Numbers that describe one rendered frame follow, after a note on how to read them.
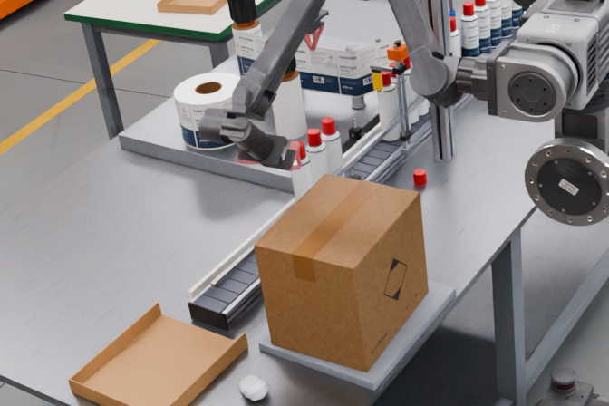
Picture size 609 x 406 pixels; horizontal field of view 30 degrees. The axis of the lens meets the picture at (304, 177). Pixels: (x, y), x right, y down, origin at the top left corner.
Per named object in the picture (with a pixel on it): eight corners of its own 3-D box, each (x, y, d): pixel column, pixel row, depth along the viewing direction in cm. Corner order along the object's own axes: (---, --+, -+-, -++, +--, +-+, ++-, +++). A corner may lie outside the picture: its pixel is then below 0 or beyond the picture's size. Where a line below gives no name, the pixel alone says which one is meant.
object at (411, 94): (406, 115, 325) (401, 50, 315) (422, 118, 322) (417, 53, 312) (397, 123, 322) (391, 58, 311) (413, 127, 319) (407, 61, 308)
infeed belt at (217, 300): (507, 32, 374) (507, 20, 372) (531, 35, 369) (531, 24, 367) (194, 316, 263) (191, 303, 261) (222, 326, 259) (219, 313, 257)
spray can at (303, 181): (304, 207, 290) (294, 137, 280) (322, 211, 288) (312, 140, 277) (294, 217, 287) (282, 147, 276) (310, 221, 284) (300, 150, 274)
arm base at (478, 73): (496, 118, 213) (493, 60, 207) (456, 111, 217) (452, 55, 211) (513, 97, 219) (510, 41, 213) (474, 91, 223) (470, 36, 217)
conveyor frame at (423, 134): (504, 33, 375) (504, 20, 373) (535, 38, 369) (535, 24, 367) (190, 318, 265) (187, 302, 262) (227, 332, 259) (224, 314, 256)
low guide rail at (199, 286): (420, 92, 333) (420, 87, 332) (423, 93, 332) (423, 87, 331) (189, 297, 261) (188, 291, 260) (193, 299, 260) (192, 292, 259)
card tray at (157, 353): (160, 314, 267) (158, 301, 265) (248, 346, 253) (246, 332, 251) (72, 393, 247) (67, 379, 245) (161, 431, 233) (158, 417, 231)
